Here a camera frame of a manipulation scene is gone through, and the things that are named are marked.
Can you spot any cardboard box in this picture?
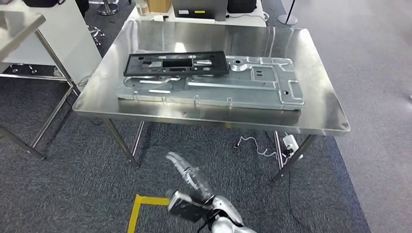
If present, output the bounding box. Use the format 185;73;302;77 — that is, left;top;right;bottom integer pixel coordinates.
147;0;172;14

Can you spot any white curly cable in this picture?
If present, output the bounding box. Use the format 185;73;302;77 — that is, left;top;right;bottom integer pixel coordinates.
234;135;286;159

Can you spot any black plastic plate frame part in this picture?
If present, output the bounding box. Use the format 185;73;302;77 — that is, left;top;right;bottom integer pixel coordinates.
123;50;230;78

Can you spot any stamped grey metal panel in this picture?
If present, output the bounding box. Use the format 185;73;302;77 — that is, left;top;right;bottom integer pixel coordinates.
115;54;306;111

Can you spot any stainless steel table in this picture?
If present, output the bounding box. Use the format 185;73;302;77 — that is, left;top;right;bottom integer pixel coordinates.
0;11;80;161

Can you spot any stainless steel workbench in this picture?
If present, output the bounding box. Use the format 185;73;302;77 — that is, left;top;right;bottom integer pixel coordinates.
72;19;351;183

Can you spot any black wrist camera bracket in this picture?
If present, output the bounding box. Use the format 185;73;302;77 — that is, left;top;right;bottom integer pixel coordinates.
168;199;216;223

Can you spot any chrome stool base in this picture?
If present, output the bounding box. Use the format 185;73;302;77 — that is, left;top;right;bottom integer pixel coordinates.
96;0;120;16

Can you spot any white power strip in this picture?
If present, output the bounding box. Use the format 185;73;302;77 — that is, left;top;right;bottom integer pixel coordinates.
282;134;304;161

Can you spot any black bag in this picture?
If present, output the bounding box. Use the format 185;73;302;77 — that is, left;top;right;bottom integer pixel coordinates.
226;0;258;14
22;0;67;8

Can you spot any black device box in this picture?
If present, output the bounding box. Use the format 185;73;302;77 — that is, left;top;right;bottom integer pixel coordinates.
172;0;228;22

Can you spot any white cabinet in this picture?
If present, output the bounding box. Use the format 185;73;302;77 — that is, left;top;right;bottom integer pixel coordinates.
0;0;103;85

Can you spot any round stand base with pole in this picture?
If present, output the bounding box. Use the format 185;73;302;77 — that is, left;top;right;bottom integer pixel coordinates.
277;0;299;26

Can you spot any glass jar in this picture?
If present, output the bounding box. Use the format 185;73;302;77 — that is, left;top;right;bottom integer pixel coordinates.
134;0;151;17

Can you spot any white desk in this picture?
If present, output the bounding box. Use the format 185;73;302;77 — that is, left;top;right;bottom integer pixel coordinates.
127;0;268;28

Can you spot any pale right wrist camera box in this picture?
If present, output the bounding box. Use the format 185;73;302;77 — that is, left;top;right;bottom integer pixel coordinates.
167;190;195;211

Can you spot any chrome chair caster base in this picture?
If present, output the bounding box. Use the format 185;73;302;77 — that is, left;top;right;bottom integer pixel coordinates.
86;25;105;46

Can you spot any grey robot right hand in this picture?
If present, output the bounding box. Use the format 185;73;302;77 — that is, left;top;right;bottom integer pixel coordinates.
165;151;216;202

